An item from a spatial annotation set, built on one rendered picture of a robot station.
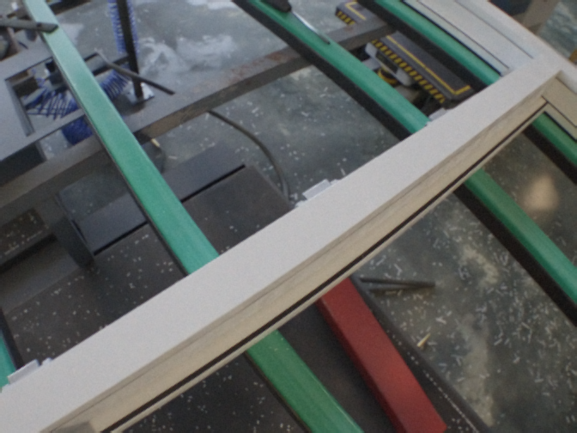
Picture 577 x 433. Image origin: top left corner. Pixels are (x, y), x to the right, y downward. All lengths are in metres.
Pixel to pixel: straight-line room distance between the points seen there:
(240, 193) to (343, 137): 0.98
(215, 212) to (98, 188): 0.89
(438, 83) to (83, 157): 1.32
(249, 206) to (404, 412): 0.44
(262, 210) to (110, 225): 0.29
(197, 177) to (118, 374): 0.58
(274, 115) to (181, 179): 0.95
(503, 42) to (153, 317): 0.68
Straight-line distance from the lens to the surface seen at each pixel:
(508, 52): 0.78
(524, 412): 1.55
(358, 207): 0.37
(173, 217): 0.43
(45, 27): 0.76
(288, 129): 1.68
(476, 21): 0.79
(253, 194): 0.77
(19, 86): 1.08
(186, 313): 0.32
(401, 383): 0.66
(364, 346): 0.65
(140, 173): 0.47
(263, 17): 0.74
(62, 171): 0.56
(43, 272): 0.82
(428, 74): 1.64
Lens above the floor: 1.24
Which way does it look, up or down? 59 degrees down
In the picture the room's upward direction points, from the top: 11 degrees clockwise
